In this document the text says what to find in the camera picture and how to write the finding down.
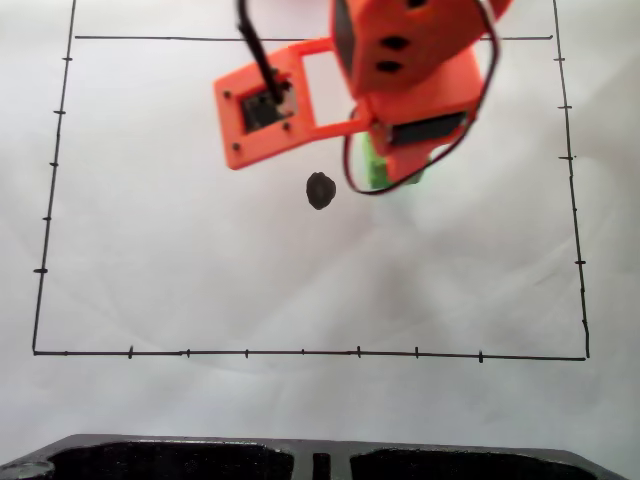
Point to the green textured foam cube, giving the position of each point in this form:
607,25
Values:
376,172

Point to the orange camera mount plate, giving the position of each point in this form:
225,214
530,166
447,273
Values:
260,140

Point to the white paper sheet black frame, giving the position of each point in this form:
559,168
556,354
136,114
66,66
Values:
200,275

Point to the black dot mark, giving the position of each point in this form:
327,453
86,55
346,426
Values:
320,190

